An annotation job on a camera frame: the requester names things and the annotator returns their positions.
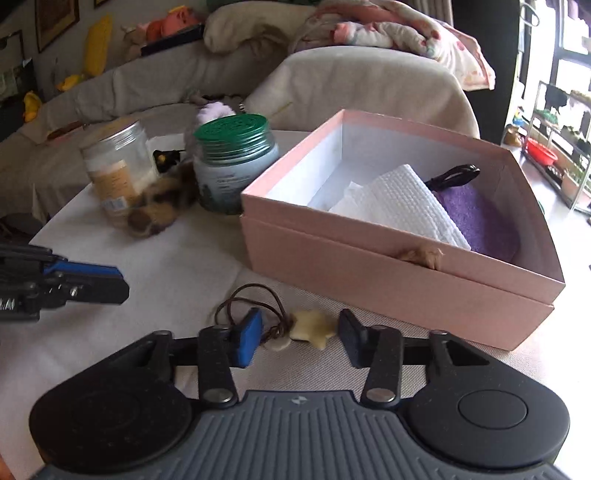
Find beige plush toy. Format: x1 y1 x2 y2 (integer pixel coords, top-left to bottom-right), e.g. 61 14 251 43
120 25 149 61

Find grey covered sofa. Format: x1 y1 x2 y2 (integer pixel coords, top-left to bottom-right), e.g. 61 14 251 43
0 28 482 223

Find clear plastic jar beige label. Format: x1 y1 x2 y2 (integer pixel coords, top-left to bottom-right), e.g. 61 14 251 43
79 119 160 230

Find pink cardboard box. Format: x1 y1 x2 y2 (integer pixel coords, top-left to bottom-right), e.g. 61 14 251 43
239 109 567 352

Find pink plush toy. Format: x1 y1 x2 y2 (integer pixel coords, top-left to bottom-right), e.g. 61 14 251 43
147 4 207 41

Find lilac fluffy pom-pom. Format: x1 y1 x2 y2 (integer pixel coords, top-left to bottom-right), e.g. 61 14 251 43
196 102 237 136

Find brown object on sofa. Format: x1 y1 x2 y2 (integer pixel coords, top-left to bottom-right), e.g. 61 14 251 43
45 120 91 142

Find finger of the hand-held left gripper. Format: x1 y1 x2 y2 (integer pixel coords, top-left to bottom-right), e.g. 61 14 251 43
45 258 125 283
39 275 131 309

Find metal wire rack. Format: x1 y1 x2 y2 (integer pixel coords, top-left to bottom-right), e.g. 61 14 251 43
525 80 591 214

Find floral pink blanket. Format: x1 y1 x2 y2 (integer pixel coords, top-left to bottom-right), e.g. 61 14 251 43
290 0 496 92

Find beige cushion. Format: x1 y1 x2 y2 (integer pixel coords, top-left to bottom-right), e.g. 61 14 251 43
204 2 320 54

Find small yellow figurine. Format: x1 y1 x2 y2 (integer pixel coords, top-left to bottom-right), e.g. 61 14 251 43
505 108 526 147

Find dark flat book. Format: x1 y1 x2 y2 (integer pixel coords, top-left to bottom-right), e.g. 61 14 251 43
140 25 206 57

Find small yellow plush toy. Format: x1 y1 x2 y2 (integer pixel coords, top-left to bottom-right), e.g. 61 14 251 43
23 90 43 123

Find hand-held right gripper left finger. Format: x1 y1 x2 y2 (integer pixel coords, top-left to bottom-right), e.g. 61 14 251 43
124 308 264 409

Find white paper towel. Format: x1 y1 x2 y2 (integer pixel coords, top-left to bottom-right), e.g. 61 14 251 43
329 164 472 251

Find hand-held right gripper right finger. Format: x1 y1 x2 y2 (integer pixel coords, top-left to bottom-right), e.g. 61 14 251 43
338 310 482 409

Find purple cloth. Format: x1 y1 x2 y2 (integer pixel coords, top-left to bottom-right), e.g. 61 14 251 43
433 185 521 265

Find framed wall picture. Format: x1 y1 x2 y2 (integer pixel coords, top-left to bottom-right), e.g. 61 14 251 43
0 30 25 71
34 0 81 53

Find brown fluffy pom-pom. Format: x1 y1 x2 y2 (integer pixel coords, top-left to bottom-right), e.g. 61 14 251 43
397 247 444 269

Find green lid jar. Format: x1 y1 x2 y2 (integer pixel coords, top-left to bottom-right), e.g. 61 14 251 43
191 115 280 216

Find red plastic basin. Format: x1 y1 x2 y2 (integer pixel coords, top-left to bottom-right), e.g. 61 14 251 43
525 137 560 167

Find star charm brown hair tie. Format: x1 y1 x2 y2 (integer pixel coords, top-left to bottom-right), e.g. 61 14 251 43
215 284 338 353

